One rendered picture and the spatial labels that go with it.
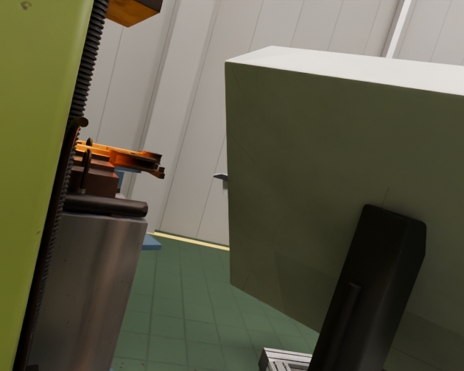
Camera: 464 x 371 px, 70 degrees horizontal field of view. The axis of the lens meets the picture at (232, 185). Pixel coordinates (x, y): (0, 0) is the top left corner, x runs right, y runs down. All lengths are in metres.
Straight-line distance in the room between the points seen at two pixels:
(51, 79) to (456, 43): 4.64
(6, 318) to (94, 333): 0.40
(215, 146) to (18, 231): 3.23
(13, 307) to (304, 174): 0.25
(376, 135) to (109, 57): 3.34
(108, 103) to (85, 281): 2.93
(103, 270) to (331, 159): 0.48
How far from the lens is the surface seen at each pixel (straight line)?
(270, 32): 3.69
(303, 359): 1.77
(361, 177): 0.27
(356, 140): 0.26
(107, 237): 0.62
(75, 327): 0.69
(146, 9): 0.65
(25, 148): 0.27
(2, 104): 0.27
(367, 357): 0.30
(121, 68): 3.49
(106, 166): 0.66
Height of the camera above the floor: 1.10
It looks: 7 degrees down
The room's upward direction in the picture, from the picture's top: 16 degrees clockwise
